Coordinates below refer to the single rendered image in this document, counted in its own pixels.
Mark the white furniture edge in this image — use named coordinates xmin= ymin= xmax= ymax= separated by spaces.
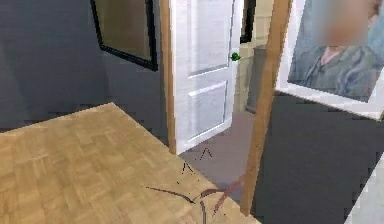
xmin=344 ymin=151 xmax=384 ymax=224

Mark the white panelled room door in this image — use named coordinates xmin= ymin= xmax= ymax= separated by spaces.
xmin=169 ymin=0 xmax=245 ymax=156

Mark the black framed wall picture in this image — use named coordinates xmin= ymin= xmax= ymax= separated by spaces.
xmin=89 ymin=0 xmax=159 ymax=72

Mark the black framed window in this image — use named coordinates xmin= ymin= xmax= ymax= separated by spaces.
xmin=239 ymin=0 xmax=258 ymax=45

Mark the thin brown twig plant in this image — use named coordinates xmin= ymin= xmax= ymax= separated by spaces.
xmin=145 ymin=146 xmax=246 ymax=224

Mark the white framed portrait picture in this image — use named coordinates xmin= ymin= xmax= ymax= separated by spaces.
xmin=274 ymin=0 xmax=384 ymax=122

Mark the grey tall bin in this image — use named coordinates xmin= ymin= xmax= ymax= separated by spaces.
xmin=245 ymin=44 xmax=268 ymax=115

